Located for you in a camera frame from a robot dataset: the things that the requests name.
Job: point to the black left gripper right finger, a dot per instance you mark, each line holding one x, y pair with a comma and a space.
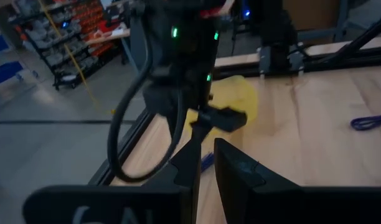
271, 205

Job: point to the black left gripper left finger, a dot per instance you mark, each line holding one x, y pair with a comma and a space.
115, 205

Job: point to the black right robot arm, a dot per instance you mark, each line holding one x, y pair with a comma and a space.
184, 46

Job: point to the brown cardboard box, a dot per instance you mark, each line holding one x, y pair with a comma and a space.
312, 14

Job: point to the wooden workbench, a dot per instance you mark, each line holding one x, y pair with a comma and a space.
109, 37

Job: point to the shelving rack with parts bins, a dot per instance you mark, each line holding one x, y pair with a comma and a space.
63, 46

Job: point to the blue cart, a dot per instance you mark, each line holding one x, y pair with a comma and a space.
3, 73

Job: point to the black aluminium table frame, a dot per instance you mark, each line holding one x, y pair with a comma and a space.
365, 54

